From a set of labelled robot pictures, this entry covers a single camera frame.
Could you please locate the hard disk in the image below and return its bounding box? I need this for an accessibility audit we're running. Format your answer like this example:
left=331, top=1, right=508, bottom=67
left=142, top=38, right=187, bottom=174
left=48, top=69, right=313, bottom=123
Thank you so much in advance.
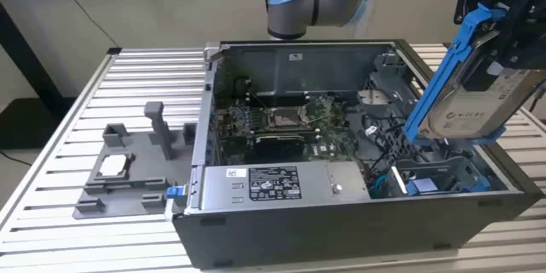
left=403, top=3, right=537, bottom=146

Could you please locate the grey metal disk bay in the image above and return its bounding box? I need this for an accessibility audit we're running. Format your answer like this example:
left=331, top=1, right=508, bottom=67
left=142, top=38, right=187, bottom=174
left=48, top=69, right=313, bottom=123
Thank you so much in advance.
left=391, top=153, right=512, bottom=199

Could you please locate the blue plastic disk carrier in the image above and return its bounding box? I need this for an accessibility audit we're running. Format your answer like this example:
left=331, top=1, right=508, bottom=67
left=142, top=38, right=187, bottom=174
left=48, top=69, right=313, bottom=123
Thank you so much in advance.
left=405, top=179, right=437, bottom=196

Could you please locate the green motherboard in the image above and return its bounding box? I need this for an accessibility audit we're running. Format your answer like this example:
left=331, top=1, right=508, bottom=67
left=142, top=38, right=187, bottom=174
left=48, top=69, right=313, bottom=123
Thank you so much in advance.
left=212, top=92, right=367, bottom=167

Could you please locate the CPU socket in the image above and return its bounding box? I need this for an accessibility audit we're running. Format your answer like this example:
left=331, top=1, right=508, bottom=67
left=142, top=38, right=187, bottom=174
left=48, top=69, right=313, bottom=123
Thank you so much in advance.
left=263, top=106, right=306, bottom=129

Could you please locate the black graphics card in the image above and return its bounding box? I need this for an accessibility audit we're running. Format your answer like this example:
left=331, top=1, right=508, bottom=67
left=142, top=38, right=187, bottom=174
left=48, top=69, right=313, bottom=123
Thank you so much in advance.
left=254, top=131, right=309, bottom=162

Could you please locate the grey power supply unit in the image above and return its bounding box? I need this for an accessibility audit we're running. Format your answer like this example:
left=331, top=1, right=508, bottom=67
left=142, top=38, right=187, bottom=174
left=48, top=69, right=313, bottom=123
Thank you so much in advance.
left=198, top=161, right=371, bottom=210

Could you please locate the black open PC case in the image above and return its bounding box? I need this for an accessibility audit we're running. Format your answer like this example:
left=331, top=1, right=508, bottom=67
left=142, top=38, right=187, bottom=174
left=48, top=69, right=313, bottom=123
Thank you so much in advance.
left=164, top=38, right=546, bottom=270

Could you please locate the silver CPU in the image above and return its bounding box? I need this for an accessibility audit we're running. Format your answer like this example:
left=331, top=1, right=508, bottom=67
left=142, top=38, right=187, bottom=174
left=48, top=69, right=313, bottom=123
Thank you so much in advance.
left=98, top=155, right=130, bottom=177

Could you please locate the grey parts rack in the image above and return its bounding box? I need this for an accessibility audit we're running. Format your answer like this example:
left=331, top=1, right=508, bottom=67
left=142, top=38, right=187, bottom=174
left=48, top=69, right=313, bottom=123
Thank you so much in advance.
left=72, top=101, right=198, bottom=222

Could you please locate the black stand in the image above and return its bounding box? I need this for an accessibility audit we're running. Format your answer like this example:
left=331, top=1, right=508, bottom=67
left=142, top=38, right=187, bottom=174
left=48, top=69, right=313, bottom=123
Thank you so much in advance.
left=0, top=1, right=70, bottom=150

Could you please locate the silver metal bracket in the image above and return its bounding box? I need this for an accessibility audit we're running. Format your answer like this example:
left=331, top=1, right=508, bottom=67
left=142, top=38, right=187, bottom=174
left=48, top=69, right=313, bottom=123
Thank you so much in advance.
left=357, top=89, right=393, bottom=107

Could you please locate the black disk wire white label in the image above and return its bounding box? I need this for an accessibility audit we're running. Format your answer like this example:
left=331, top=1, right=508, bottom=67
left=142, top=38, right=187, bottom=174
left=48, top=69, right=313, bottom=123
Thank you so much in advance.
left=361, top=111, right=409, bottom=171

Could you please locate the blue disk wire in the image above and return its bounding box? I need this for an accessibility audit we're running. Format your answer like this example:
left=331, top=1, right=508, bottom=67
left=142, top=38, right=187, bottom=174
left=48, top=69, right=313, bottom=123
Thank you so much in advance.
left=367, top=173, right=390, bottom=199

